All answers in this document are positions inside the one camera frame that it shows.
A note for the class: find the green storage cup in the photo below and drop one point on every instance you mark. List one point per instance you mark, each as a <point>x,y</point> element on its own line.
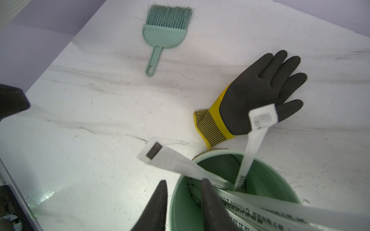
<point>186,213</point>

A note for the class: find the bundle of wrapped straws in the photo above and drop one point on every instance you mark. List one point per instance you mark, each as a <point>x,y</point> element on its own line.
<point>291,215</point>

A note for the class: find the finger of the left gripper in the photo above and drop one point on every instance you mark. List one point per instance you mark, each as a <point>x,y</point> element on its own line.
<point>13,101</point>

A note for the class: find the green hand brush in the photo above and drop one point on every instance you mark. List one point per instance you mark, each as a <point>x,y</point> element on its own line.
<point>165,28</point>

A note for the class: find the black yellow work glove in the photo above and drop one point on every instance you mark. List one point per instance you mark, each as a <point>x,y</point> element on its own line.
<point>269,80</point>

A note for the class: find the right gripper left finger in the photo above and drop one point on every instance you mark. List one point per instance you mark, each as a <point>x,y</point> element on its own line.
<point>153,217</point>

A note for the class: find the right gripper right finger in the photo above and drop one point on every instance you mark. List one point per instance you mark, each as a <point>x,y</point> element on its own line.
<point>215,216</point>

